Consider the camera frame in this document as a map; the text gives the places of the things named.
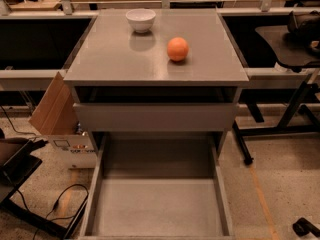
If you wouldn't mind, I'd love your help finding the black stand base left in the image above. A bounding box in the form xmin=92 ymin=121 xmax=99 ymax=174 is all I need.
xmin=0 ymin=138 xmax=87 ymax=240

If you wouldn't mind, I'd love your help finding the cardboard box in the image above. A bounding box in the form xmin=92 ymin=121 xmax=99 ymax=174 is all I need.
xmin=29 ymin=73 xmax=97 ymax=169

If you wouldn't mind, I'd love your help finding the grey drawer cabinet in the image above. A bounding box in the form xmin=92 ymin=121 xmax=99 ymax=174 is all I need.
xmin=64 ymin=9 xmax=248 ymax=148

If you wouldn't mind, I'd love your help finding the grey top drawer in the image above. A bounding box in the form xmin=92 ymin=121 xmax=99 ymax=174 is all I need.
xmin=73 ymin=103 xmax=237 ymax=132

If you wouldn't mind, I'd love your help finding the black office chair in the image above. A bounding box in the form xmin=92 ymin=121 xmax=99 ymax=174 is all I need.
xmin=255 ymin=11 xmax=320 ymax=72

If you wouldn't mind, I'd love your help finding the orange ball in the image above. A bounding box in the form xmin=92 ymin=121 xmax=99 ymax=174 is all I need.
xmin=167 ymin=37 xmax=189 ymax=62

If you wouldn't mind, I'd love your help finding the grey drawer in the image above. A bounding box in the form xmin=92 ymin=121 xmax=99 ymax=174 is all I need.
xmin=73 ymin=103 xmax=237 ymax=132
xmin=79 ymin=133 xmax=235 ymax=240

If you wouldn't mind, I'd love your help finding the white ceramic bowl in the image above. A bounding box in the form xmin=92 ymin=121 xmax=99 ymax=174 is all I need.
xmin=126 ymin=9 xmax=156 ymax=33

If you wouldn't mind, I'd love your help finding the black caster bottom right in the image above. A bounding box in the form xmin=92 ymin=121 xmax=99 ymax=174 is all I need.
xmin=292 ymin=217 xmax=320 ymax=238

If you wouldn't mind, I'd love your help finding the black floor cable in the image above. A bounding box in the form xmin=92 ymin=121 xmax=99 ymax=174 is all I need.
xmin=16 ymin=183 xmax=90 ymax=240

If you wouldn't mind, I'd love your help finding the black table stand right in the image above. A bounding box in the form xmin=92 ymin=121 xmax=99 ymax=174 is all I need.
xmin=232 ymin=69 xmax=320 ymax=165

